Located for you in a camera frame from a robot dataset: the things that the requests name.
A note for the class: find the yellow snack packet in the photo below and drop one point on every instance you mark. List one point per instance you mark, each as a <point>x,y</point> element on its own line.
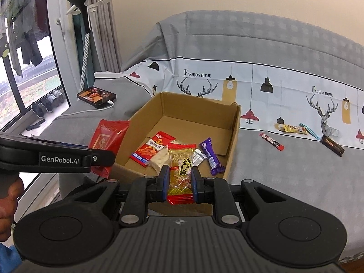
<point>294,129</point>

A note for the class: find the black smartphone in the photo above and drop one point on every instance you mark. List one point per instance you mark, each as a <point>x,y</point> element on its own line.
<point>95,96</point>

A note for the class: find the yellow red peanut packet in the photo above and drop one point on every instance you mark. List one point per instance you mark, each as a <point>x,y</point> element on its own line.
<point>180,173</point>

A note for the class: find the purple chocolate bar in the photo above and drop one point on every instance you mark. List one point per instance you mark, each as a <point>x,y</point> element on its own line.
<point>212,156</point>

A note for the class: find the dark hanging garment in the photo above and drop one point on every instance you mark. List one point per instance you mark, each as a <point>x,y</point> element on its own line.
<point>28,42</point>

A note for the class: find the white rice cracker packet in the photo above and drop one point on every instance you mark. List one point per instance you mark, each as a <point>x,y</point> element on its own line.
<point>159,159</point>

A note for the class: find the grey printed bedsheet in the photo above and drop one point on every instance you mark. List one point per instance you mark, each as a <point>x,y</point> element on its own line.
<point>270,34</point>

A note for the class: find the person's left hand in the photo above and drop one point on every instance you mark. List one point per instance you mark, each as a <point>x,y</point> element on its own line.
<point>8,213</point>

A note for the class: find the person's blue clothing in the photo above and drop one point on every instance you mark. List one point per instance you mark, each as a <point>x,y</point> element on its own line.
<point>7,258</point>

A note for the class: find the black shoe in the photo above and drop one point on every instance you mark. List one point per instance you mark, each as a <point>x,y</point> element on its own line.
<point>37,109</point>
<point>45,105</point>

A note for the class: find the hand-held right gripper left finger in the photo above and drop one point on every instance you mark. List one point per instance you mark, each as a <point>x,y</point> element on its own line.
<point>165,183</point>

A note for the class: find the white window frame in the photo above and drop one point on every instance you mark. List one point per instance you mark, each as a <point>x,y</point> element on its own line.
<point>61,48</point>

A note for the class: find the dark brown chocolate bar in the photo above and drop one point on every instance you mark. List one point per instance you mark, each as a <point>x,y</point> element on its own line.
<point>332,145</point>

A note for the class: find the grey curtain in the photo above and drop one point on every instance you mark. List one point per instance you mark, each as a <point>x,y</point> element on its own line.
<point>105,34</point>

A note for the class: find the grey quilt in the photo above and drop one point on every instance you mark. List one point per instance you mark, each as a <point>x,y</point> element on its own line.
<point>71,125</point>

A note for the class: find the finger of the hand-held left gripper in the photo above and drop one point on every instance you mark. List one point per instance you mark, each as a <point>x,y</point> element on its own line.
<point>34,142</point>
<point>103,158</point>

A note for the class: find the silver bar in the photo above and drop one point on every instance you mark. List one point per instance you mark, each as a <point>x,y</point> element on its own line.
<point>199,157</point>

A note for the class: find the light blue snack bar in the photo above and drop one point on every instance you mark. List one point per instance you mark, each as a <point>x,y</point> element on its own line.
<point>311,132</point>

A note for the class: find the red white stick bar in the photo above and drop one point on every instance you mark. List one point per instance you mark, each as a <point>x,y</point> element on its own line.
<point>271,141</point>

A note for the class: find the red orange snack packet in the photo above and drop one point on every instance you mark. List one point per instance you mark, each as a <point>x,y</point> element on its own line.
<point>149,149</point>

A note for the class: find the cardboard box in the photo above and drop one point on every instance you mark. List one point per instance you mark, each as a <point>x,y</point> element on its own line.
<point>193,119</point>

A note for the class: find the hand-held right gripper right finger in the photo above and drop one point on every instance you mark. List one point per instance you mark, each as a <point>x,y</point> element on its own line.
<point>195,184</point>

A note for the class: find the red gold snack packet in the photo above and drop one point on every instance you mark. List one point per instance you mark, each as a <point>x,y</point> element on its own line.
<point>109,136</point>

